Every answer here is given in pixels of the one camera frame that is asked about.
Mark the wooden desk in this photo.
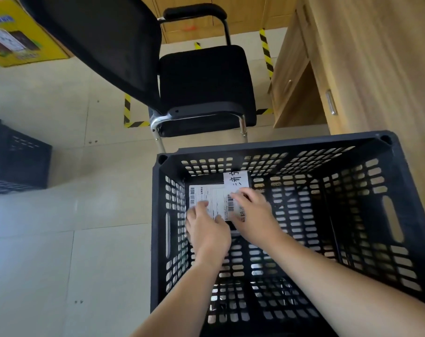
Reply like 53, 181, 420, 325
268, 0, 425, 239

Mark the person's right hand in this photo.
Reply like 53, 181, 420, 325
229, 187, 287, 246

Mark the person's right forearm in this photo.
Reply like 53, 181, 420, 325
268, 233, 425, 337

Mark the black box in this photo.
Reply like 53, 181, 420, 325
188, 170, 252, 230

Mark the person's left hand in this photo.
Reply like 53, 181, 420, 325
185, 200, 233, 267

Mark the yellow display stand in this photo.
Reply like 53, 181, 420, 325
0, 0, 70, 68

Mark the black mesh office chair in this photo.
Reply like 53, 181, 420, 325
19, 0, 258, 153

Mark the person's left forearm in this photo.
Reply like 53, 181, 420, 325
129, 257, 227, 337

